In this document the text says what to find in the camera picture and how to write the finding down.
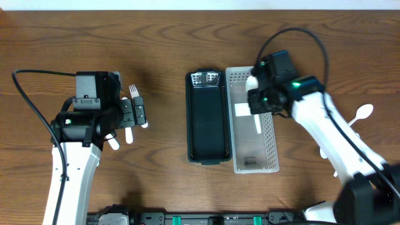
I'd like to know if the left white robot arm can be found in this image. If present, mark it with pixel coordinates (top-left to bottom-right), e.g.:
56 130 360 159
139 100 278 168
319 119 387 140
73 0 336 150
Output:
43 96 148 224

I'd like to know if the clear plastic basket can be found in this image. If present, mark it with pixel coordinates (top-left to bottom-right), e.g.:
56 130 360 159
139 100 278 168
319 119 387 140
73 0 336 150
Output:
225 66 279 174

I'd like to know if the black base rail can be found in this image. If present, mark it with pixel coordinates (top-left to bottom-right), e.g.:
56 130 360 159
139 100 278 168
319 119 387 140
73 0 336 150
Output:
86 204 307 225

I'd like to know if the right black cable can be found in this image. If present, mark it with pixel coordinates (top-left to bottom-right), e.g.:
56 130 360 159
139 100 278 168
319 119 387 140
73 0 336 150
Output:
254 27 400 194

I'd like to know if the left black cable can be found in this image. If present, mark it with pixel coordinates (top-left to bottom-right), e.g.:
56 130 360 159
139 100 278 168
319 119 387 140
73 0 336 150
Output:
12 69 77 225

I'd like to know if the dark green plastic basket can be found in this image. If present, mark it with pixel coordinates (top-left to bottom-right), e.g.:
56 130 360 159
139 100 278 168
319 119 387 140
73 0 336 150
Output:
185 68 232 165

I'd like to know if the white plastic spoon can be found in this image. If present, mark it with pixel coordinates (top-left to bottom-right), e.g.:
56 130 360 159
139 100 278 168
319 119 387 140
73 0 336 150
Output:
122 97 134 144
348 104 374 126
245 76 261 134

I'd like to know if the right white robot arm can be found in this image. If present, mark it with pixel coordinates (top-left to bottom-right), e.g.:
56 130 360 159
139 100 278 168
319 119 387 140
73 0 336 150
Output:
245 76 399 224

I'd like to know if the white plastic fork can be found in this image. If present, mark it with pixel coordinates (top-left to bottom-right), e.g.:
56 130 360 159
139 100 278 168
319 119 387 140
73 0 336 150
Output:
129 84 149 128
105 134 120 150

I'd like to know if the black cable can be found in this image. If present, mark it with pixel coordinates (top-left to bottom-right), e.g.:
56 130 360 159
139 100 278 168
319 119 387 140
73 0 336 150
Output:
254 27 400 194
12 69 77 225

